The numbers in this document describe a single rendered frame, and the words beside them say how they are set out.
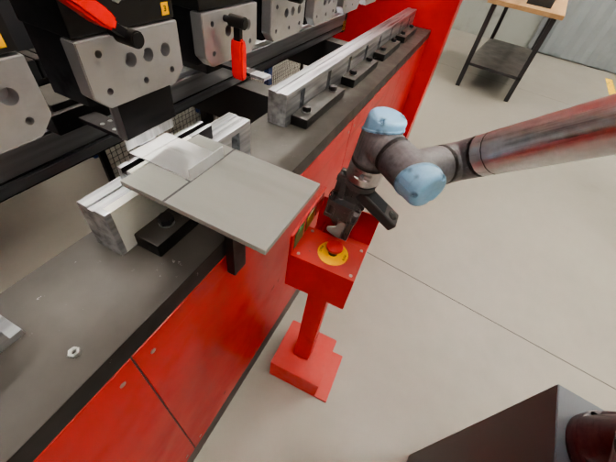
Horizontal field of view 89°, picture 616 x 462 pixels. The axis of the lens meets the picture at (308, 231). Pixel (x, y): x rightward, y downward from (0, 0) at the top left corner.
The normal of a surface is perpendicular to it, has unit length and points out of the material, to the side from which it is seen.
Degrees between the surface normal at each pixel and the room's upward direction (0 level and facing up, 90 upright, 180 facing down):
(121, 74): 90
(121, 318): 0
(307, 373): 0
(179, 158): 0
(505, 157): 105
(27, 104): 90
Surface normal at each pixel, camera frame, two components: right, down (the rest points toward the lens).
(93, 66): 0.89, 0.40
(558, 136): -0.90, 0.17
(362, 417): 0.13, -0.69
